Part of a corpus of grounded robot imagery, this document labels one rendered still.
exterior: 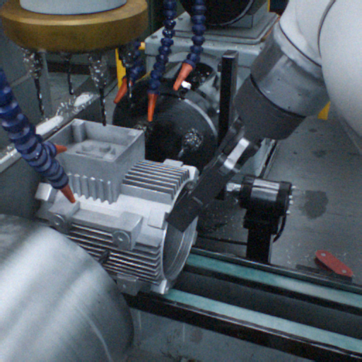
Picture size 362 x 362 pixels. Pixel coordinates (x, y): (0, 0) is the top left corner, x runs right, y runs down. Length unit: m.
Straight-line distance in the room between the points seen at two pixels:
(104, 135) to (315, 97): 0.38
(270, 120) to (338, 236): 0.65
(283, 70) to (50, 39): 0.26
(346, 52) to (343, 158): 1.09
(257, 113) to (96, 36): 0.20
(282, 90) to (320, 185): 0.82
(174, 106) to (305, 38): 0.46
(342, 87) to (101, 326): 0.32
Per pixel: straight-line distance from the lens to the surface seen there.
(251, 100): 0.50
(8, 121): 0.47
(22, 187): 0.71
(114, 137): 0.76
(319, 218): 1.16
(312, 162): 1.38
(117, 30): 0.58
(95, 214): 0.69
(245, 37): 1.09
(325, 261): 1.02
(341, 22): 0.36
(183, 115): 0.88
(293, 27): 0.47
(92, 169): 0.68
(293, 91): 0.48
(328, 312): 0.81
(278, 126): 0.50
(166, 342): 0.81
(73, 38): 0.57
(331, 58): 0.36
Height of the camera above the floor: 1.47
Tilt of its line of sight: 33 degrees down
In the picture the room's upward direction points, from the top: straight up
